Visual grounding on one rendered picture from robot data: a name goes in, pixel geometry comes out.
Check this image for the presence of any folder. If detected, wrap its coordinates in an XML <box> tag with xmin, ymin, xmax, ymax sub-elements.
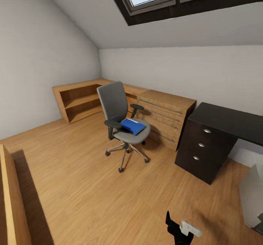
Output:
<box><xmin>120</xmin><ymin>119</ymin><xmax>145</xmax><ymax>135</ymax></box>

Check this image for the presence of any swivel chair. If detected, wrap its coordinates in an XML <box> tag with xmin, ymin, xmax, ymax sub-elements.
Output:
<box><xmin>97</xmin><ymin>81</ymin><xmax>151</xmax><ymax>173</ymax></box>

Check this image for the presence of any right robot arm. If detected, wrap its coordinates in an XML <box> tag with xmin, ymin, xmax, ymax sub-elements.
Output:
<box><xmin>165</xmin><ymin>211</ymin><xmax>202</xmax><ymax>245</ymax></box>

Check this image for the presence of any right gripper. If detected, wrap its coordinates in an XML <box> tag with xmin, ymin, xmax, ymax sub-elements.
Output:
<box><xmin>165</xmin><ymin>211</ymin><xmax>194</xmax><ymax>245</ymax></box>

